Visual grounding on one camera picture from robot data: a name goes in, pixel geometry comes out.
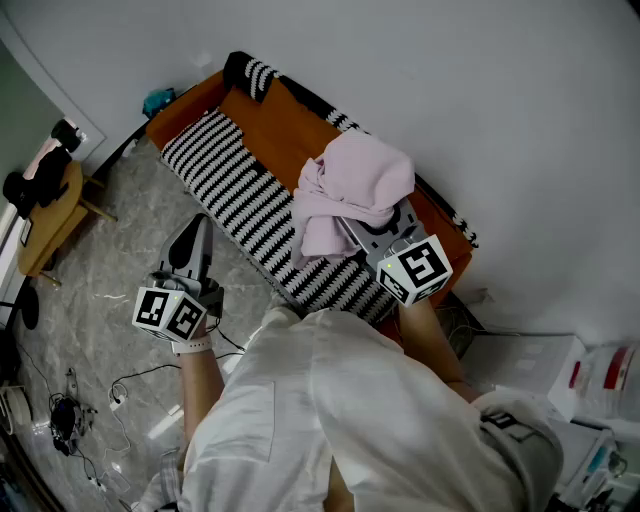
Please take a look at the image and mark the orange sofa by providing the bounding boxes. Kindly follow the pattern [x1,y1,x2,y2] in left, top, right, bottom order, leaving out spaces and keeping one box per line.
[144,49,481,346]

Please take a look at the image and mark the black white striped seat blanket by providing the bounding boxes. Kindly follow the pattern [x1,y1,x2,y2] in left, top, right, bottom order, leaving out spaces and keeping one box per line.
[159,107,401,326]

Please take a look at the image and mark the round wooden side table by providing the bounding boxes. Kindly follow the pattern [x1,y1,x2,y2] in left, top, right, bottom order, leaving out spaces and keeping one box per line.
[17,159,119,289]

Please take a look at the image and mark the clear container with red label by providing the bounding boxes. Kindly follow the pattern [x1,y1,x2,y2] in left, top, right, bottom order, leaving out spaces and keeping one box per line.
[569,342,640,417]

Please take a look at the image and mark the black stool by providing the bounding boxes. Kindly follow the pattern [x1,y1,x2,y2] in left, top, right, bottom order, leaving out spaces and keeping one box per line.
[14,284,40,331]

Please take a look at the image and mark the person's right forearm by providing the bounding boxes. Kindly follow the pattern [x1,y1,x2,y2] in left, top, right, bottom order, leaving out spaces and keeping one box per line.
[396,294,481,404]

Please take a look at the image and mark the white cardboard box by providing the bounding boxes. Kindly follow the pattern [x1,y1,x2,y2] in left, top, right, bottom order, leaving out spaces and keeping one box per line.
[462,332,587,422]

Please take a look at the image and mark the pink cloth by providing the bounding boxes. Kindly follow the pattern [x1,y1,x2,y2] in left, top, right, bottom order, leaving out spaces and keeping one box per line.
[289,128,417,271]

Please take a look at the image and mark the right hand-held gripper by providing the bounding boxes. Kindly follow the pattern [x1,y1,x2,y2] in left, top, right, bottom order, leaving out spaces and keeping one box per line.
[339,197,455,309]

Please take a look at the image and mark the person's left forearm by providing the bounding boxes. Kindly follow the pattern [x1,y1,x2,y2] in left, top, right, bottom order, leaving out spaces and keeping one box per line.
[178,322,226,444]

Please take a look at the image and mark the grey shoulder strap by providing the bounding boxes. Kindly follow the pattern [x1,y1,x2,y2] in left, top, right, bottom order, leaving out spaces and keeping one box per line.
[477,407,565,512]

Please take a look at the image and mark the black floor cable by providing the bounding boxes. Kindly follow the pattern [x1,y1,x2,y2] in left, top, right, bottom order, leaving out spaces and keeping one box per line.
[110,324,249,397]

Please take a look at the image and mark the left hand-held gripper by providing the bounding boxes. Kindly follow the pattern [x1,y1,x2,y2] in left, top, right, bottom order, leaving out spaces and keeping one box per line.
[131,213,226,345]

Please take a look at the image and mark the white round appliance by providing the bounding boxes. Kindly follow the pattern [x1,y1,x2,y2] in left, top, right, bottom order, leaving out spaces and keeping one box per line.
[0,383,34,437]

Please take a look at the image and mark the black bag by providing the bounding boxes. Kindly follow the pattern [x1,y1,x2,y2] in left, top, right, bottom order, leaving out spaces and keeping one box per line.
[2,144,71,219]

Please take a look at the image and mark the person's white shirt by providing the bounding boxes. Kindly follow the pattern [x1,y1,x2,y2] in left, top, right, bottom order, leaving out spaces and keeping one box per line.
[139,304,566,512]

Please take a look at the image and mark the black device with cables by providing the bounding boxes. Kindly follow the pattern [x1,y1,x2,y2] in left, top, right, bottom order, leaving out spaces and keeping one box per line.
[48,393,99,457]

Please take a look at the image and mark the tangle of dark wires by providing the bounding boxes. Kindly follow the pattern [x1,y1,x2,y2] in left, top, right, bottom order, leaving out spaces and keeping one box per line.
[438,292,485,360]

